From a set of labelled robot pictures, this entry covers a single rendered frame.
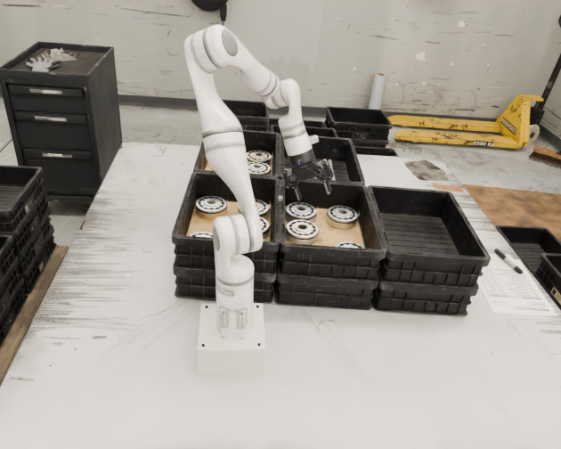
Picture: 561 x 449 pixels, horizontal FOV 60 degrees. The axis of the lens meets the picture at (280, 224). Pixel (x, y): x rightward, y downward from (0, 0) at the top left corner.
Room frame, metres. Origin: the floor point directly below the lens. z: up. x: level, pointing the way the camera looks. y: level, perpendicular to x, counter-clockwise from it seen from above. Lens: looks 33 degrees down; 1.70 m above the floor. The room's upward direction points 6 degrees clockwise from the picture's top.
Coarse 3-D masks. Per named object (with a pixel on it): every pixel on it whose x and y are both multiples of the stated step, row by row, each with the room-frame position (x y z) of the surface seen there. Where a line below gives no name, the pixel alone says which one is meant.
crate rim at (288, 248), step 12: (300, 180) 1.49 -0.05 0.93; (372, 216) 1.29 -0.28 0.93; (288, 252) 1.09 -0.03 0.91; (300, 252) 1.09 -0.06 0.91; (312, 252) 1.09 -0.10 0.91; (324, 252) 1.10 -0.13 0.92; (336, 252) 1.10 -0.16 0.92; (348, 252) 1.10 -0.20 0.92; (360, 252) 1.10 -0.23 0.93; (372, 252) 1.10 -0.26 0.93; (384, 252) 1.11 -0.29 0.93
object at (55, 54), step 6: (42, 54) 2.77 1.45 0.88; (48, 54) 2.80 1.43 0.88; (54, 54) 2.82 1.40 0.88; (60, 54) 2.81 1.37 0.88; (66, 54) 2.83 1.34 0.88; (72, 54) 2.86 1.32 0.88; (54, 60) 2.72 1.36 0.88; (60, 60) 2.75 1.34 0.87; (66, 60) 2.77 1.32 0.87; (72, 60) 2.79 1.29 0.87
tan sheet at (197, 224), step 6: (228, 204) 1.44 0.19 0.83; (234, 204) 1.45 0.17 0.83; (228, 210) 1.40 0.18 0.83; (234, 210) 1.40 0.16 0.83; (270, 210) 1.43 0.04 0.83; (192, 216) 1.34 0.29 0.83; (198, 216) 1.34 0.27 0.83; (270, 216) 1.39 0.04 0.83; (192, 222) 1.31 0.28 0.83; (198, 222) 1.31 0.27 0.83; (204, 222) 1.31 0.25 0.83; (210, 222) 1.32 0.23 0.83; (192, 228) 1.27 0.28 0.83; (198, 228) 1.28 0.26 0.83; (204, 228) 1.28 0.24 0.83; (210, 228) 1.28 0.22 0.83; (186, 234) 1.23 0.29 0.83; (270, 234) 1.28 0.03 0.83; (264, 240) 1.25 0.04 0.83
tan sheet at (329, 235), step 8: (320, 208) 1.48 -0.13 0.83; (320, 216) 1.42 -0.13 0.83; (328, 224) 1.38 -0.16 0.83; (320, 232) 1.33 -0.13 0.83; (328, 232) 1.33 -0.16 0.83; (336, 232) 1.34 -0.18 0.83; (344, 232) 1.34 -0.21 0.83; (352, 232) 1.35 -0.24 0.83; (360, 232) 1.35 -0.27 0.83; (320, 240) 1.28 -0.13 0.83; (328, 240) 1.29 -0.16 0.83; (336, 240) 1.29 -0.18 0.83; (344, 240) 1.30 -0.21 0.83; (352, 240) 1.30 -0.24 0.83; (360, 240) 1.31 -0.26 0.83
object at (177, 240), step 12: (192, 180) 1.40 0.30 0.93; (276, 180) 1.47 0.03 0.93; (276, 192) 1.38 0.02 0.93; (276, 204) 1.31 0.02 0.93; (180, 216) 1.18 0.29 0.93; (276, 216) 1.23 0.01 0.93; (276, 228) 1.17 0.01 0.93; (180, 240) 1.07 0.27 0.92; (192, 240) 1.08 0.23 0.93; (204, 240) 1.08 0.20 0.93; (276, 240) 1.11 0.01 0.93
